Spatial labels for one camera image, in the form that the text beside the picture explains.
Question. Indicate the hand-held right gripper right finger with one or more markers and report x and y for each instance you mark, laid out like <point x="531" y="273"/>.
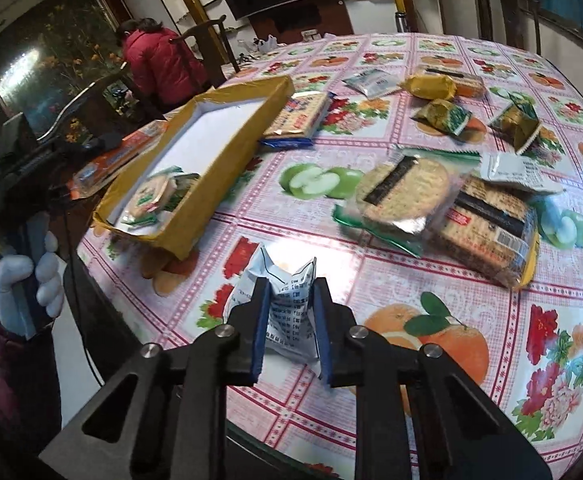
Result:
<point x="322" y="332"/>

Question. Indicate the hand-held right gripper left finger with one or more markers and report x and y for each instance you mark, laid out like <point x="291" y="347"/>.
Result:
<point x="260" y="332"/>

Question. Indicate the white printed snack packet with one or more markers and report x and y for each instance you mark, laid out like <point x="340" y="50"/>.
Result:
<point x="289" y="310"/>

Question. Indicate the long orange cracker packet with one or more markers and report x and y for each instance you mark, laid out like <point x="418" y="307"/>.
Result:
<point x="111" y="160"/>

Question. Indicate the clear round cracker packet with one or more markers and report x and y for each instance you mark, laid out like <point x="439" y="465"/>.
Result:
<point x="401" y="190"/>

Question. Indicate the yellow cardboard box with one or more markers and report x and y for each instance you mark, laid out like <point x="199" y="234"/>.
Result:
<point x="221" y="170"/>

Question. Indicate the yellow and green snack packet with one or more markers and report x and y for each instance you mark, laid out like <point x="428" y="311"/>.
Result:
<point x="439" y="115"/>

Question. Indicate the gold snack packet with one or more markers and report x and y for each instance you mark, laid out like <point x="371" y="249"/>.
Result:
<point x="514" y="125"/>

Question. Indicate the person's left forearm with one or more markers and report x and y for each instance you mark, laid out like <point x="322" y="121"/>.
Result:
<point x="21" y="385"/>

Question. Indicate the person's left hand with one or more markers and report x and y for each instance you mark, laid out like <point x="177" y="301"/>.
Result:
<point x="51" y="280"/>

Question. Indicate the dark wooden chair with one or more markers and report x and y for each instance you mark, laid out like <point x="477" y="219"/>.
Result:
<point x="531" y="5"/>
<point x="91" y="105"/>
<point x="214" y="55"/>

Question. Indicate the small round cracker packet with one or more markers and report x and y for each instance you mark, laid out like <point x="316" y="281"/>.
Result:
<point x="151" y="195"/>

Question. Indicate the rectangular cracker packet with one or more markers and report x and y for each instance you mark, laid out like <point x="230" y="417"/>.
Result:
<point x="491" y="230"/>

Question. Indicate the blue-edged cracker packet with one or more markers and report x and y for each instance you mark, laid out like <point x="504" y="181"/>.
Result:
<point x="296" y="115"/>

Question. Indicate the white and blue snack packet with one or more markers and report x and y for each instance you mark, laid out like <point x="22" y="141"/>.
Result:
<point x="371" y="82"/>

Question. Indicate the white plastic bag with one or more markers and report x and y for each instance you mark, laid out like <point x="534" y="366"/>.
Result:
<point x="267" y="44"/>

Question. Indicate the metal thermos bottle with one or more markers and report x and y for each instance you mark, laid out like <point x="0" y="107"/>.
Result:
<point x="400" y="21"/>

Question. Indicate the flower wall painting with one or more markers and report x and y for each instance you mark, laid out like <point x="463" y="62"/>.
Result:
<point x="46" y="50"/>

